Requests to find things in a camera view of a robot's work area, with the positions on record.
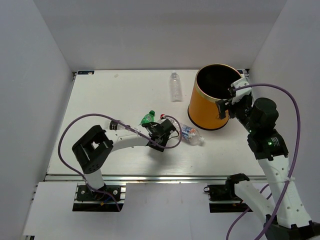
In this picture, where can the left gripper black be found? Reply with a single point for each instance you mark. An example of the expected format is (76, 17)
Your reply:
(157, 148)

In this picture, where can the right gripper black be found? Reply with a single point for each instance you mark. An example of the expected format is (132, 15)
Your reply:
(223, 106)

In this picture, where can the red label Nongfu water bottle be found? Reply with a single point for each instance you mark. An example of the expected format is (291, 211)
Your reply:
(162, 118)

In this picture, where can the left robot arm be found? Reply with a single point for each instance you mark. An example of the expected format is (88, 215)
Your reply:
(93, 148)

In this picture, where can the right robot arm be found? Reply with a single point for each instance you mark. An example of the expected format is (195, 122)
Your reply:
(286, 217)

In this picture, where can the orange cylindrical bin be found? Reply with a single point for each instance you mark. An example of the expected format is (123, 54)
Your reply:
(212, 83)

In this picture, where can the green plastic bottle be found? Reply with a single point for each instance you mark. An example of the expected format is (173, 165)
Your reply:
(148, 118)

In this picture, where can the blue orange label clear bottle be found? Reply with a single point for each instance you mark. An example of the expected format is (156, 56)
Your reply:
(189, 134)

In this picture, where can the clear unlabelled plastic bottle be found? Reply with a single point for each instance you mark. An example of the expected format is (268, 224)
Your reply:
(175, 87)

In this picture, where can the blue sticker on table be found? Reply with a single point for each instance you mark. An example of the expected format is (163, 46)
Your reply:
(85, 72)

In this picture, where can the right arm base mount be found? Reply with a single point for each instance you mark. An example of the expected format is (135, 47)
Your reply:
(222, 197)

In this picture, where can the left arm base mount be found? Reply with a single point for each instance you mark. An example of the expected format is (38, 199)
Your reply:
(87, 201)

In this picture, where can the aluminium table edge rail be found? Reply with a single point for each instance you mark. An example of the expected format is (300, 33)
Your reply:
(138, 178)

